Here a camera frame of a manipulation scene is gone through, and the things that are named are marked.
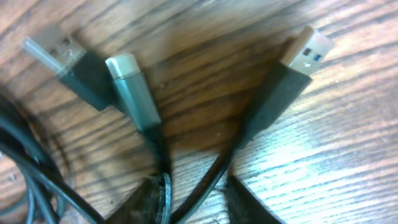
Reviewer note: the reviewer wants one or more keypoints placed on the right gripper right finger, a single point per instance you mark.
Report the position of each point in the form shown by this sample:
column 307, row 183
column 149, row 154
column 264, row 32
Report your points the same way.
column 243, row 207

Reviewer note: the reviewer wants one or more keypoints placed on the braided cable grey connector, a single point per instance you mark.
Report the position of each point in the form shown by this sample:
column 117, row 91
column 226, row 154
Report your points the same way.
column 137, row 102

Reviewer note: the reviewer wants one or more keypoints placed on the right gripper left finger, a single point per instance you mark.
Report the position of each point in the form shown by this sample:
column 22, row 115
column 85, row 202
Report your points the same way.
column 144, row 206

